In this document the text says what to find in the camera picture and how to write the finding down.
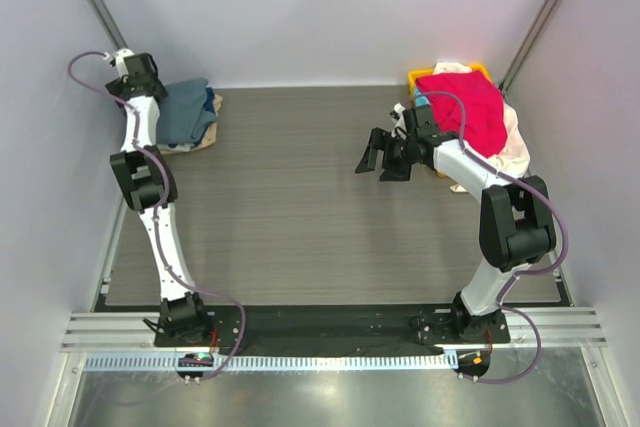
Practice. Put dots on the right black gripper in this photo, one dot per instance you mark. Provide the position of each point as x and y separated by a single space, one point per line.
379 140

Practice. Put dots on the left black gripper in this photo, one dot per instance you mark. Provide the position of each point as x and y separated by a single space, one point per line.
119 87

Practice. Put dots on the grey-blue t shirt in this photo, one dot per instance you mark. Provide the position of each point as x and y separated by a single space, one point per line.
186 113

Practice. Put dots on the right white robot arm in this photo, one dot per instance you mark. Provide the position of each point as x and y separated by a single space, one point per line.
516 226

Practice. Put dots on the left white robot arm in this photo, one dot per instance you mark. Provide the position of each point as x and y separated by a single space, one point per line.
149 189

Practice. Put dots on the light blue t shirt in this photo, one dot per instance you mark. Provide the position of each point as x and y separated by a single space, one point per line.
420 100

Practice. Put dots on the folded navy cartoon t shirt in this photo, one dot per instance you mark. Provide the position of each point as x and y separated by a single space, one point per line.
210 97

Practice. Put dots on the yellow plastic bin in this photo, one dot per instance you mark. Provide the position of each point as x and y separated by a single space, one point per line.
415 79

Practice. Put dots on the folded tan t shirt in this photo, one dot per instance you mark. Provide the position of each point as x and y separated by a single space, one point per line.
210 132

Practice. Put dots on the red t shirt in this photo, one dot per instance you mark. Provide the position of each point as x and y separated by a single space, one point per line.
470 112

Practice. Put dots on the white t shirt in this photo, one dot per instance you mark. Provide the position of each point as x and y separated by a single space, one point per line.
491 126

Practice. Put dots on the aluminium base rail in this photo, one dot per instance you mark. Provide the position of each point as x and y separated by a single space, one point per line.
546 326

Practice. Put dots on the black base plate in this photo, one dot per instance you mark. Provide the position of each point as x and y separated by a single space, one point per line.
333 331

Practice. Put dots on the white slotted cable duct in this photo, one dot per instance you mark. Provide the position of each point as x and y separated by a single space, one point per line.
184 362

